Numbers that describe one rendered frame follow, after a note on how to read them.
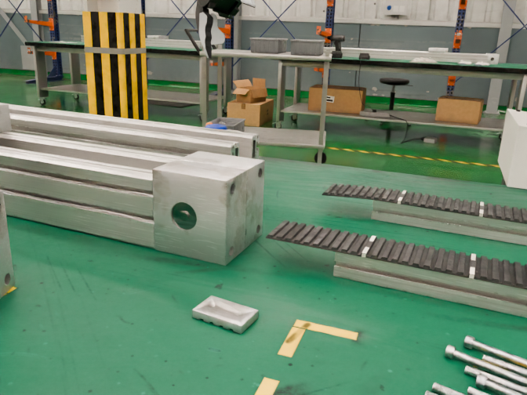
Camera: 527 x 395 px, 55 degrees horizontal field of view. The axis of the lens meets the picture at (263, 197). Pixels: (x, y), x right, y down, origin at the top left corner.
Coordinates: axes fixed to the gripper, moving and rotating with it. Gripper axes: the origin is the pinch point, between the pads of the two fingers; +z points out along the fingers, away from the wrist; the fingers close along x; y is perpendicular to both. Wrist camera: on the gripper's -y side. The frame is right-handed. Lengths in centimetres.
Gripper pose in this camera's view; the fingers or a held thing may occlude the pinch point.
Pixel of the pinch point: (227, 34)
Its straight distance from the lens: 102.3
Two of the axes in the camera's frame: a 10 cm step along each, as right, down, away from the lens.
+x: -6.1, 4.5, 6.5
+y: 7.2, -0.2, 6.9
